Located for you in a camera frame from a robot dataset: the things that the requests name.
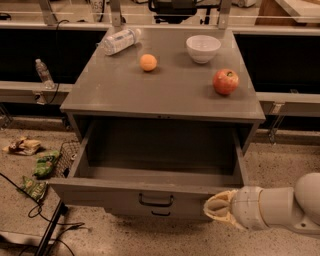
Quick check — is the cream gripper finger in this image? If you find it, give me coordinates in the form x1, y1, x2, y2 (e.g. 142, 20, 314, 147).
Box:
204, 191, 234, 209
204, 206, 229, 222

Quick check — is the grey top drawer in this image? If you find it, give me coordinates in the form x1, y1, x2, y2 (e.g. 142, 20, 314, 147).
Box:
50, 118, 248, 219

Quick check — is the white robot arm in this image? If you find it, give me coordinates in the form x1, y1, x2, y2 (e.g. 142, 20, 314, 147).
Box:
203, 173, 320, 239

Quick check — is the grey metal drawer cabinet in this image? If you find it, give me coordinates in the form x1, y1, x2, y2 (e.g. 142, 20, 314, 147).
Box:
52, 28, 265, 219

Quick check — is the red apple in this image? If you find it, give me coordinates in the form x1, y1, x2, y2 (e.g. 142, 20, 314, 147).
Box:
213, 69, 239, 95

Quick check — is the white ceramic bowl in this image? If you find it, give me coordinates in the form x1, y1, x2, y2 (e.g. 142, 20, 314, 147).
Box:
186, 35, 221, 64

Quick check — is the orange fruit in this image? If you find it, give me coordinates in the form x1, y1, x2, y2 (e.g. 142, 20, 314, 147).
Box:
140, 54, 157, 72

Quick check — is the black stand leg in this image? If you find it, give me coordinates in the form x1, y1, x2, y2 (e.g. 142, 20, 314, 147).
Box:
34, 201, 66, 256

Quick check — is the green chip bag upper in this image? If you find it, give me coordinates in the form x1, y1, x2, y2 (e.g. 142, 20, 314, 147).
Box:
33, 150, 60, 179

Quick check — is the green chip bag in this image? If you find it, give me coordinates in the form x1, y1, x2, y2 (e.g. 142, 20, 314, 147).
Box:
33, 150, 60, 179
21, 176, 47, 202

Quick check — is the green chip bag lower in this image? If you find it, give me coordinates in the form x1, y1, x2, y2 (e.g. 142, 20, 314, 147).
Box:
21, 176, 47, 202

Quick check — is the lying clear water bottle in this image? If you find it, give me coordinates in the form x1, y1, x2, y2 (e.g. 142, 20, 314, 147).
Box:
102, 29, 141, 56

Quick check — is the black device behind cabinet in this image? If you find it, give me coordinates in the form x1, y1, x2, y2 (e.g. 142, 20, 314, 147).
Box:
148, 0, 215, 24

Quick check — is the crumpled brown snack wrapper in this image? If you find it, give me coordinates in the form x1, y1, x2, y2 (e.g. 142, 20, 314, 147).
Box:
3, 137, 41, 156

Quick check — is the standing clear water bottle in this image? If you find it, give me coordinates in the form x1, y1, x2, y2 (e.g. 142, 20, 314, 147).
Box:
35, 59, 55, 89

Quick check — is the black lower drawer handle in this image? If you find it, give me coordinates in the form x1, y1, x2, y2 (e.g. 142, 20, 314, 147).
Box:
151, 211, 171, 217

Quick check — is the black drawer handle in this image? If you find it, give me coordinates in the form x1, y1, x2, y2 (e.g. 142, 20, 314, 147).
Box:
138, 193, 174, 208
151, 211, 171, 217

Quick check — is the black top drawer handle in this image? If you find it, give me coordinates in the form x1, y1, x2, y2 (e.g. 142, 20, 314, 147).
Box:
138, 193, 174, 208

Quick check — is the grey metal rail frame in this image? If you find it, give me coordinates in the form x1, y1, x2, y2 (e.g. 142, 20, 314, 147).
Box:
1, 0, 319, 120

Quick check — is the black wire mesh basket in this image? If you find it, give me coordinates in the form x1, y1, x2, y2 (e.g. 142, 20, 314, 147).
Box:
53, 141, 80, 178

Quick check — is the black floor cable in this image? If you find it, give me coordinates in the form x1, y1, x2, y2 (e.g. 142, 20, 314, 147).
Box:
0, 172, 92, 256

